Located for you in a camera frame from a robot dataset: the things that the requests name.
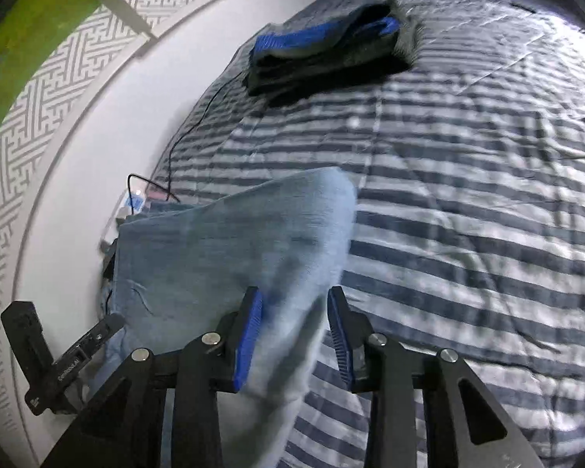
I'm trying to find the light blue denim jeans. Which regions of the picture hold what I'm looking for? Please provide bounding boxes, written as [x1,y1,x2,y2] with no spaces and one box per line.
[89,168,357,467]

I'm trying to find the white power strip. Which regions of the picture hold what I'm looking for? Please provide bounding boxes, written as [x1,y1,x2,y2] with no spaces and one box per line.
[99,187,147,252]

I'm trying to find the striped blue white quilt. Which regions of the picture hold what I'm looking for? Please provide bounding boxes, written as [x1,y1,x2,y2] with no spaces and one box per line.
[155,0,585,467]

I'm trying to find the folded blue grey garment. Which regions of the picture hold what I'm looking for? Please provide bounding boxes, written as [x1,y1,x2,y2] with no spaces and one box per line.
[244,0,423,106]

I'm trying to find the black power cable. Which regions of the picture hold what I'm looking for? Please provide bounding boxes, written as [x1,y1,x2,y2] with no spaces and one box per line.
[126,69,247,206]

